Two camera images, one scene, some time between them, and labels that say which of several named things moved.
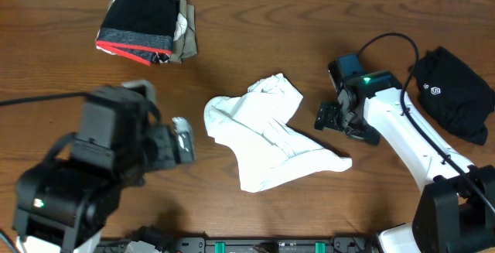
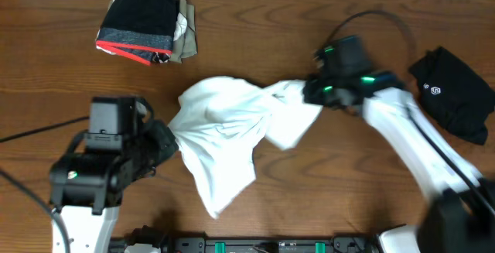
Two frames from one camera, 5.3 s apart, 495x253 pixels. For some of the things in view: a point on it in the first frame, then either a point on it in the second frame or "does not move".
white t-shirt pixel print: (268, 152) -> (219, 122)
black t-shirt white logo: (455, 93) does not move
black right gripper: (327, 117) -> (315, 94)
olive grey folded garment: (186, 46) does not move
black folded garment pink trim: (141, 22) does not move
